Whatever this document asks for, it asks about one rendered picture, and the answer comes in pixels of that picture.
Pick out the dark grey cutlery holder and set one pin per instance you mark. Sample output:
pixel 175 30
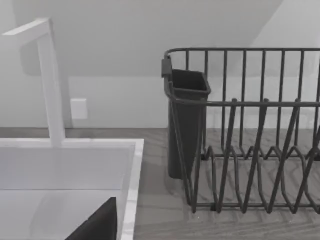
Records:
pixel 186 120

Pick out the white sink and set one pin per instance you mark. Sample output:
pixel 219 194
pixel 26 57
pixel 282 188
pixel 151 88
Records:
pixel 50 170

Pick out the white wall socket plate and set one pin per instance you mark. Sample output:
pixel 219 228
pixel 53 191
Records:
pixel 79 108

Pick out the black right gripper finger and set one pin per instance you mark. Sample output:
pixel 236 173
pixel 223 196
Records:
pixel 102 222

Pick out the tall white tap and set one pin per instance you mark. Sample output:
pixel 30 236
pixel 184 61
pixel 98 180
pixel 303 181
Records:
pixel 51 87

